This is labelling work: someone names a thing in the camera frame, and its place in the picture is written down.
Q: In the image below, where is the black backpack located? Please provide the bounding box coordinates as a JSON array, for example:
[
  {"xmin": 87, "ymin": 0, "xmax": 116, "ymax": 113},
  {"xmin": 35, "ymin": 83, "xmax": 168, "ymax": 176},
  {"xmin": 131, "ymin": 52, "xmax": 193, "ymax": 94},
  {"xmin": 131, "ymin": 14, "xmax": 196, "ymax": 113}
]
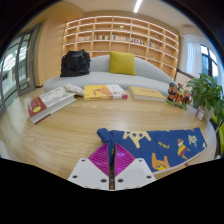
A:
[{"xmin": 59, "ymin": 49, "xmax": 92, "ymax": 78}]

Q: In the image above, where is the small patterned white pouch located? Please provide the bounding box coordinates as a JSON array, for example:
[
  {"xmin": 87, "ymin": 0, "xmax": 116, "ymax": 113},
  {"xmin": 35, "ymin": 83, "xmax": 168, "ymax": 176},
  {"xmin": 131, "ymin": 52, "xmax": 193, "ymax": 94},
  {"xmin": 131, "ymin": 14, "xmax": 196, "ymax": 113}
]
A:
[{"xmin": 63, "ymin": 83, "xmax": 87, "ymax": 98}]

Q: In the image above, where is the grey framed glass door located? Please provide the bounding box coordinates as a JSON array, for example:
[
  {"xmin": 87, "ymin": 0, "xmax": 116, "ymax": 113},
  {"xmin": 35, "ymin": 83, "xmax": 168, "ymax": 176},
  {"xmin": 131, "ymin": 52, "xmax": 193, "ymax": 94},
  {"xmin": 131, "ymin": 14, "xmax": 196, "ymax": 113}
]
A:
[{"xmin": 0, "ymin": 24, "xmax": 41, "ymax": 112}]

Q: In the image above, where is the colourful figurine group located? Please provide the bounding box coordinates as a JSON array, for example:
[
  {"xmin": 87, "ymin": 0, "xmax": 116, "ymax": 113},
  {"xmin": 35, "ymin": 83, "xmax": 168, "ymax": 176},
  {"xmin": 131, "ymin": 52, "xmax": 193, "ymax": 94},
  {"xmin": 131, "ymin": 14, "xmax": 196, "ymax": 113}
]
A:
[{"xmin": 165, "ymin": 82, "xmax": 194, "ymax": 111}]

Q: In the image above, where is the yellow and white book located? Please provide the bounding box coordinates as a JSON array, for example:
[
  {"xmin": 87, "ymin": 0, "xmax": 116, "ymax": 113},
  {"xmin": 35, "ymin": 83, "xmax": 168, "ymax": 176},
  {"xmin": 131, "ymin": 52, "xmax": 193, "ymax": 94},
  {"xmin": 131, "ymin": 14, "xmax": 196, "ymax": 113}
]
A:
[{"xmin": 83, "ymin": 83, "xmax": 129, "ymax": 102}]

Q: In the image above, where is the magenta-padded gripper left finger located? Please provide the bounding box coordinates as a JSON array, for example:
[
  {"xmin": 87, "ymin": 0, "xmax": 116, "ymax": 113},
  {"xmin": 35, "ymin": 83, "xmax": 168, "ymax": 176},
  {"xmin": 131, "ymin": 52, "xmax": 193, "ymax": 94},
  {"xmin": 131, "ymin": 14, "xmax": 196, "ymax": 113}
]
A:
[{"xmin": 67, "ymin": 142, "xmax": 111, "ymax": 191}]

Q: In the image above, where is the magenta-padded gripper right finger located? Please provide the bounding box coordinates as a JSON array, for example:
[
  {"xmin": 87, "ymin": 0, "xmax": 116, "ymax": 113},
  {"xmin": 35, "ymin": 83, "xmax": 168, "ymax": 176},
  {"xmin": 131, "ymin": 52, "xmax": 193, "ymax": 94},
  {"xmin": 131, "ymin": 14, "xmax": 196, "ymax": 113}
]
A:
[{"xmin": 113, "ymin": 142, "xmax": 157, "ymax": 191}]

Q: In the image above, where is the wooden wall shelf unit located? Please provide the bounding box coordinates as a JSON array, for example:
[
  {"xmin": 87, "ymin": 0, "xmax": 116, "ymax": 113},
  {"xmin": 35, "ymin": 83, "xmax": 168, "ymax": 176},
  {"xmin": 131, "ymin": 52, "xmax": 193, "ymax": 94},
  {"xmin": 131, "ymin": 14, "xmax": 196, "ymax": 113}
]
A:
[{"xmin": 61, "ymin": 15, "xmax": 180, "ymax": 80}]

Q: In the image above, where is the white sheer curtain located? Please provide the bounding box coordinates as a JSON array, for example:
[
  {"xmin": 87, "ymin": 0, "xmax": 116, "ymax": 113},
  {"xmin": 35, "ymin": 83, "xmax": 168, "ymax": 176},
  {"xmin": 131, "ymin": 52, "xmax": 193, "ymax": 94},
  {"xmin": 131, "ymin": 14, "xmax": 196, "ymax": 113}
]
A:
[{"xmin": 184, "ymin": 40, "xmax": 203, "ymax": 79}]

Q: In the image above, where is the long ceiling light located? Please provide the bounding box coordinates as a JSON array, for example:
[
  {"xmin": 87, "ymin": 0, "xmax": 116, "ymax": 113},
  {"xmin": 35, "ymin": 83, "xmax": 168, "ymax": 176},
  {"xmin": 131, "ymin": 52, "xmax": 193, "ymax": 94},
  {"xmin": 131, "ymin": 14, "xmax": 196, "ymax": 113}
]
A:
[{"xmin": 132, "ymin": 0, "xmax": 144, "ymax": 14}]

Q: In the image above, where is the yellow cushion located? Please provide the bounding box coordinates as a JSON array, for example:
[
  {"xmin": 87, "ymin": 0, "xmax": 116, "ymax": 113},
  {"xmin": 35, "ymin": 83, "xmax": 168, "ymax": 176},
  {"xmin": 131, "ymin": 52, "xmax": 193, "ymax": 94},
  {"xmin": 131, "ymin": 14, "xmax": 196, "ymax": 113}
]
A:
[{"xmin": 108, "ymin": 50, "xmax": 138, "ymax": 77}]

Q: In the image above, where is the white air conditioner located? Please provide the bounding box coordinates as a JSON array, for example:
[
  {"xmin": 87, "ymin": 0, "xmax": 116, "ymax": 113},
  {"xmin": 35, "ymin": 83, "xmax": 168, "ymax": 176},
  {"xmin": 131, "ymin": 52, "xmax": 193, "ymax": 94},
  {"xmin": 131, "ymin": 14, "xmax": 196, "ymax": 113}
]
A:
[{"xmin": 181, "ymin": 25, "xmax": 201, "ymax": 36}]

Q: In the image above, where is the red and white book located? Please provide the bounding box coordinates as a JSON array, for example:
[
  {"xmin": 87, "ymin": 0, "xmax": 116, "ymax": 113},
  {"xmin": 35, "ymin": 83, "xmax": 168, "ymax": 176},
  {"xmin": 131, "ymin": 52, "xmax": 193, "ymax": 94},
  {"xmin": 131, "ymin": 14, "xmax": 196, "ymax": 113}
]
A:
[{"xmin": 26, "ymin": 86, "xmax": 78, "ymax": 126}]

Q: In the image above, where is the light grey sofa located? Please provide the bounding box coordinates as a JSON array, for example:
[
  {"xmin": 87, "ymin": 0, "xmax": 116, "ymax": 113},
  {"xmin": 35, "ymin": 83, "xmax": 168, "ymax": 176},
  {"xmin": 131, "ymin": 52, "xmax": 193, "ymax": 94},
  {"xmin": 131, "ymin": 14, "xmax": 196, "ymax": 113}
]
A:
[{"xmin": 42, "ymin": 54, "xmax": 176, "ymax": 98}]

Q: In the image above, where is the green potted plant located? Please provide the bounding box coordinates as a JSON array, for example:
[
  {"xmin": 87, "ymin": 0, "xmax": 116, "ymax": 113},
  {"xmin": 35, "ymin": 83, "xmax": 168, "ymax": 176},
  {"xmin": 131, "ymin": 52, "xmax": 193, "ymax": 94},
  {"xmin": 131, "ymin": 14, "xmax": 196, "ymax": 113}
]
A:
[{"xmin": 186, "ymin": 72, "xmax": 224, "ymax": 123}]

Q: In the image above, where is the blue patterned towel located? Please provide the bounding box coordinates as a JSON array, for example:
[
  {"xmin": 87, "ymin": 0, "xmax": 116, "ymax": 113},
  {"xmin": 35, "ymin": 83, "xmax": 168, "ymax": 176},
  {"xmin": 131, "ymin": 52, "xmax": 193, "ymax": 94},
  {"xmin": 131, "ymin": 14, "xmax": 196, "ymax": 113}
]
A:
[{"xmin": 96, "ymin": 126, "xmax": 208, "ymax": 176}]

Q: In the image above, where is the plain yellow book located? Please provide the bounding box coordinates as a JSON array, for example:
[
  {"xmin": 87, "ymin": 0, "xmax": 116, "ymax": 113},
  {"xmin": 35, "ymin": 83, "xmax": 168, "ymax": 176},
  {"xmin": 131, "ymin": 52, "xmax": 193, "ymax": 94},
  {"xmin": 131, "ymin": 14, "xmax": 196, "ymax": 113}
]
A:
[{"xmin": 127, "ymin": 85, "xmax": 167, "ymax": 103}]

